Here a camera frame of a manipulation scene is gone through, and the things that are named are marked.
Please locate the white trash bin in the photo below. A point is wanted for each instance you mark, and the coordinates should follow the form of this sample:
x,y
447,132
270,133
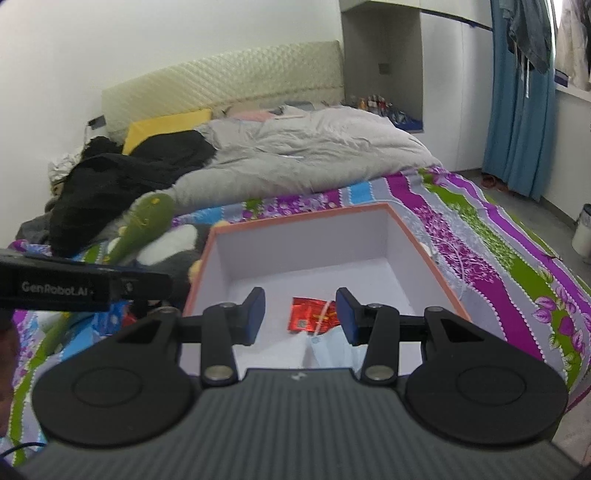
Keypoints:
x,y
582,230

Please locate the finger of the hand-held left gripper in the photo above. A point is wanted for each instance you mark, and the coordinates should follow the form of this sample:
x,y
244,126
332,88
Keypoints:
x,y
141,286

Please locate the black clothing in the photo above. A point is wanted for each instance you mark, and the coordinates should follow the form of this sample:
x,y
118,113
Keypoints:
x,y
115,184

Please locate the cream quilted headboard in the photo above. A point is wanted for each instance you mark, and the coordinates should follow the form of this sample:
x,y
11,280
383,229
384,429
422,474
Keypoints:
x,y
221,74

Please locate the blue storage tray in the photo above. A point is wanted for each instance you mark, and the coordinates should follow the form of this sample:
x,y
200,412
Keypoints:
x,y
408,122

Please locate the grey duvet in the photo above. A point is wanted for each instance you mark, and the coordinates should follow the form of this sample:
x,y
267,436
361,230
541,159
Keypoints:
x,y
300,152

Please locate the yellow pillow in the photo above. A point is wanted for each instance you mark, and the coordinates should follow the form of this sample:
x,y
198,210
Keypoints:
x,y
161,127

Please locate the red foil packet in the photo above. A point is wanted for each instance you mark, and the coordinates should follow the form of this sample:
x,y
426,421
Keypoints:
x,y
304,316

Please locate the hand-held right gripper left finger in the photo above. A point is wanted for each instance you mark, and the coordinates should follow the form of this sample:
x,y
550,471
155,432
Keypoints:
x,y
256,316

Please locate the striped floral bedsheet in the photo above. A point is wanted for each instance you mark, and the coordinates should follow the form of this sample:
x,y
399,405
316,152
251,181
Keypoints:
x,y
485,258

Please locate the row of cosmetic bottles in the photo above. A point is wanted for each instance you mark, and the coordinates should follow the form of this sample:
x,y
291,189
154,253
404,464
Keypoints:
x,y
371,104

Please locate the hanging denim garment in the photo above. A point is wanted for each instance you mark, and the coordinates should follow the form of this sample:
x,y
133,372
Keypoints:
x,y
531,32

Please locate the green plush stick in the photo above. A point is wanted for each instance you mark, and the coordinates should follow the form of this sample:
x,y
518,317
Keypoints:
x,y
147,217

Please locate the pink cardboard box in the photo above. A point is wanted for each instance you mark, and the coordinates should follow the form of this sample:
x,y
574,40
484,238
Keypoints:
x,y
300,249

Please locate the hanging white garment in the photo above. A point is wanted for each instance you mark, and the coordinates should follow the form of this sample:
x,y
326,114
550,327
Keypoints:
x,y
575,41

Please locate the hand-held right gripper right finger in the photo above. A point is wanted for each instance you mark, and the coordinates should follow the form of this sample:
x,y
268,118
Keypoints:
x,y
346,318

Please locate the grey clothing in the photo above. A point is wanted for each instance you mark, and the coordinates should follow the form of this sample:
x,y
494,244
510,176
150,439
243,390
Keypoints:
x,y
34,228

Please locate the blue curtain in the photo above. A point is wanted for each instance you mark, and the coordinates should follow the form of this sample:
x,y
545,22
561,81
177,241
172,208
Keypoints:
x,y
517,120

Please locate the pink pillow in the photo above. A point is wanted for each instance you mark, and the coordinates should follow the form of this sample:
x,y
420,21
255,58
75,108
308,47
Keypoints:
x,y
254,114

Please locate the red slippers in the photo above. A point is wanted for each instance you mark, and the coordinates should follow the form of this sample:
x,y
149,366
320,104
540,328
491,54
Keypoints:
x,y
494,181

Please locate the grey wall switch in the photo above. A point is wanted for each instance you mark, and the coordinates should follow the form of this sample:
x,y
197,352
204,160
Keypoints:
x,y
383,68

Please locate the dark curtain rail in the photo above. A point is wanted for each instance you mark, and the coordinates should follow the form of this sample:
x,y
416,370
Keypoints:
x,y
461,18

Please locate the grey white penguin plush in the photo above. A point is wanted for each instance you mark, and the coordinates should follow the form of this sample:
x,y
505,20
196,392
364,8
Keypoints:
x,y
178,240

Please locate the white crumpled cloth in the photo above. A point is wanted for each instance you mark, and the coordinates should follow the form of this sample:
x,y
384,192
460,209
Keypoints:
x,y
64,166

